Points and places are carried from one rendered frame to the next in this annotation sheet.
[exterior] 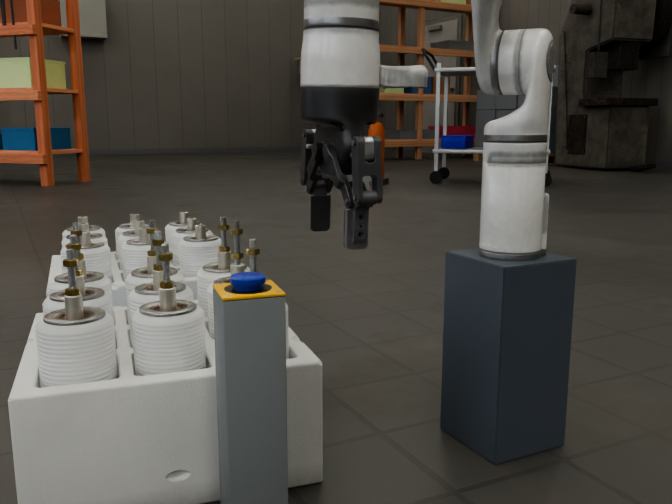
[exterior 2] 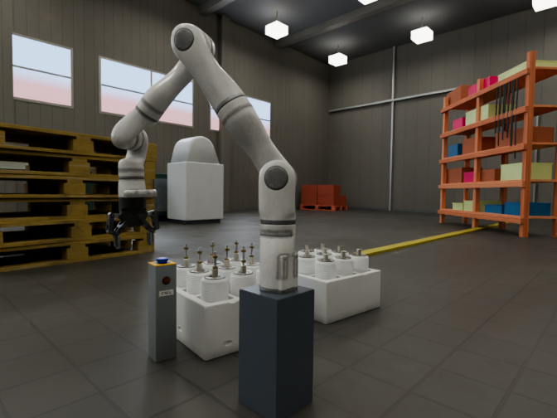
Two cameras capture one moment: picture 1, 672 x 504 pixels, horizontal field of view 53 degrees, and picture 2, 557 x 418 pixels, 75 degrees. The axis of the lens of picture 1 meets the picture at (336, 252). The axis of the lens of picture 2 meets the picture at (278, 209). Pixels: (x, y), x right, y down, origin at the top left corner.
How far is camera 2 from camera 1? 134 cm
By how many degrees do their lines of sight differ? 70
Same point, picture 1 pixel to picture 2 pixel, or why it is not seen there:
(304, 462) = (201, 347)
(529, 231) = (263, 274)
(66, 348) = not seen: hidden behind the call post
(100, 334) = (180, 272)
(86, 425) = not seen: hidden behind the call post
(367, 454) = (234, 366)
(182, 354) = (189, 287)
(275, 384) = (153, 297)
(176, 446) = (179, 318)
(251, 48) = not seen: outside the picture
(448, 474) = (223, 389)
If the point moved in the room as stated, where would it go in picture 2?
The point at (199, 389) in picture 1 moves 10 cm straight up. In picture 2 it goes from (183, 299) to (183, 272)
